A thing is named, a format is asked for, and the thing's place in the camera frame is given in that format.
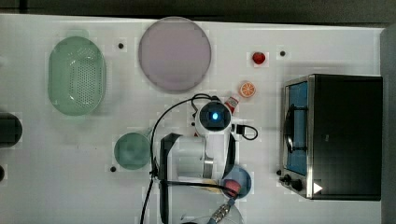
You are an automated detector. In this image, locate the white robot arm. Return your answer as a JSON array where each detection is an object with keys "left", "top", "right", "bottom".
[{"left": 159, "top": 100, "right": 236, "bottom": 224}]

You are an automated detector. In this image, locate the red ball in cup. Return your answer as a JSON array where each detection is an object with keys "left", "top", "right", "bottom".
[{"left": 223, "top": 179, "right": 241, "bottom": 197}]

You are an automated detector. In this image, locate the green measuring cup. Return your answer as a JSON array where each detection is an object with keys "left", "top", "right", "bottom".
[{"left": 114, "top": 128, "right": 152, "bottom": 170}]

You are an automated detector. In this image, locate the yellow plush toy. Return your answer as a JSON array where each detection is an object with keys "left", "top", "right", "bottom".
[{"left": 202, "top": 179, "right": 221, "bottom": 193}]

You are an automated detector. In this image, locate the black toaster oven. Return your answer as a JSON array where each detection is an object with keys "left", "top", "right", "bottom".
[{"left": 276, "top": 74, "right": 383, "bottom": 201}]

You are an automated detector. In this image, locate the red ketchup bottle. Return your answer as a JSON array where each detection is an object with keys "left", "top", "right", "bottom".
[{"left": 224, "top": 95, "right": 239, "bottom": 114}]

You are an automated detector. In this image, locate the round purple plate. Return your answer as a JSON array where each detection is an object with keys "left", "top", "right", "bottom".
[{"left": 138, "top": 17, "right": 212, "bottom": 92}]

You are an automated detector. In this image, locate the red strawberry toy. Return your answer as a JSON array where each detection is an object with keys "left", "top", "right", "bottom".
[{"left": 252, "top": 52, "right": 266, "bottom": 64}]

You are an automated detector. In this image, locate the blue cup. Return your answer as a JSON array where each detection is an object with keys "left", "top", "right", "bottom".
[{"left": 220, "top": 165, "right": 251, "bottom": 199}]

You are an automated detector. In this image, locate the orange slice toy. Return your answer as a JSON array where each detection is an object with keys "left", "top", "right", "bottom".
[{"left": 239, "top": 81, "right": 256, "bottom": 98}]

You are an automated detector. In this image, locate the green perforated colander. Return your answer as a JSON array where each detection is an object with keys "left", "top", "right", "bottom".
[{"left": 48, "top": 30, "right": 106, "bottom": 116}]

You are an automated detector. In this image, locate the black pan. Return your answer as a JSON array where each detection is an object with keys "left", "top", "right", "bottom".
[{"left": 0, "top": 113, "right": 22, "bottom": 148}]

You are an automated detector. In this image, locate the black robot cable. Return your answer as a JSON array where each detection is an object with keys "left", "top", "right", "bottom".
[{"left": 139, "top": 92, "right": 260, "bottom": 224}]

